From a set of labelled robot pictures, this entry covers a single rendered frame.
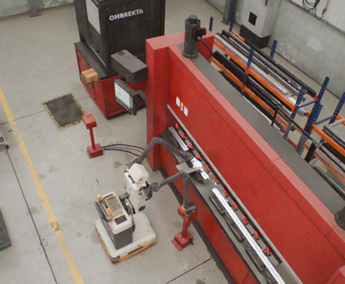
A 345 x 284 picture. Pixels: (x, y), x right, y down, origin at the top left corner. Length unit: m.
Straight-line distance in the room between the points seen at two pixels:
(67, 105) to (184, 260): 3.78
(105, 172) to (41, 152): 1.17
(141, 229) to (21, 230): 1.74
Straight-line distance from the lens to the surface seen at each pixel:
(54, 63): 8.55
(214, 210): 4.59
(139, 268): 5.14
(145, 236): 5.03
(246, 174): 3.77
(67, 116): 7.08
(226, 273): 5.15
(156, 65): 4.61
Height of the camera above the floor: 4.67
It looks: 46 degrees down
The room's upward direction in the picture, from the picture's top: 4 degrees clockwise
